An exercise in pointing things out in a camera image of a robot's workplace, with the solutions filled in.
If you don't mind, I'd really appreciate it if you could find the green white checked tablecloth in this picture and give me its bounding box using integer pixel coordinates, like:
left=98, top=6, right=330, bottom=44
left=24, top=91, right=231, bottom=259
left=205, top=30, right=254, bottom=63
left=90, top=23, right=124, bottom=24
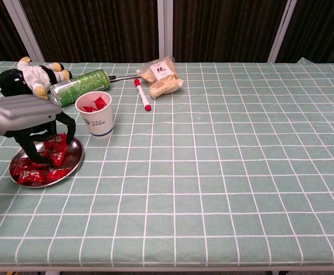
left=0, top=57, right=334, bottom=267

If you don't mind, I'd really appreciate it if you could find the clear bag of beige snacks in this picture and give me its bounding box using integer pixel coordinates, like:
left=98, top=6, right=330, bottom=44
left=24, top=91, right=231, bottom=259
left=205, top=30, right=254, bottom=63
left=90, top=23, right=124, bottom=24
left=136, top=56, right=184, bottom=100

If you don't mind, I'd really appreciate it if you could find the white paper cup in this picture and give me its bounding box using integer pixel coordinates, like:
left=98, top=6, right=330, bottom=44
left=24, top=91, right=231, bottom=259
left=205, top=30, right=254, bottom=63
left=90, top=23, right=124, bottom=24
left=74, top=91, right=115, bottom=140

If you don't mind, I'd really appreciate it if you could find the green bottle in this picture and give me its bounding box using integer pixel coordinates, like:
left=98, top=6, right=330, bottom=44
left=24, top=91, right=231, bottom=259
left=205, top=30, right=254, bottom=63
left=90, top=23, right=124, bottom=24
left=49, top=69, right=111, bottom=107

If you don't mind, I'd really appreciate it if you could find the black silver pen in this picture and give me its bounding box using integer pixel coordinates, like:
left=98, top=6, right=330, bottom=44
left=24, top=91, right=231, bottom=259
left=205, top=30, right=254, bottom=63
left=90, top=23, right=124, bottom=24
left=108, top=73, right=140, bottom=83

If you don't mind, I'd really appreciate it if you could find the black white plush doll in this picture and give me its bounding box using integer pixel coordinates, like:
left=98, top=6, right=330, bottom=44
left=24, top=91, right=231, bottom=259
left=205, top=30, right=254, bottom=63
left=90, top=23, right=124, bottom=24
left=0, top=56, right=73, bottom=103

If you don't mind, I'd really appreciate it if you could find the silver metal plate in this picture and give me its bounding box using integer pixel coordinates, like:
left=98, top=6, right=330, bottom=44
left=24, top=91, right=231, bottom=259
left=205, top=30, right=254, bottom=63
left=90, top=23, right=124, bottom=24
left=9, top=136, right=85, bottom=189

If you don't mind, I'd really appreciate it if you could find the red white marker pen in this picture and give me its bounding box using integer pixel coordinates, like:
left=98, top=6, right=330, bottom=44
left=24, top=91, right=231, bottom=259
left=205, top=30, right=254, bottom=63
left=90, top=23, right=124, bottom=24
left=133, top=78, right=152, bottom=112

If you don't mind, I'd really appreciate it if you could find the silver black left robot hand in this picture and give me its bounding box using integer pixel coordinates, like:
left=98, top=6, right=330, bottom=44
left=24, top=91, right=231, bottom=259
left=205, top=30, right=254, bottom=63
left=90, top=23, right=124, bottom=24
left=0, top=94, right=77, bottom=166

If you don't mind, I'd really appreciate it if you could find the white partition frame post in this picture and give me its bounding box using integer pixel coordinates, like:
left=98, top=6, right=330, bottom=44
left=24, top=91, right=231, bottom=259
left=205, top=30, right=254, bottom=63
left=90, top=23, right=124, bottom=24
left=2, top=0, right=46, bottom=63
left=157, top=0, right=174, bottom=62
left=266, top=0, right=298, bottom=63

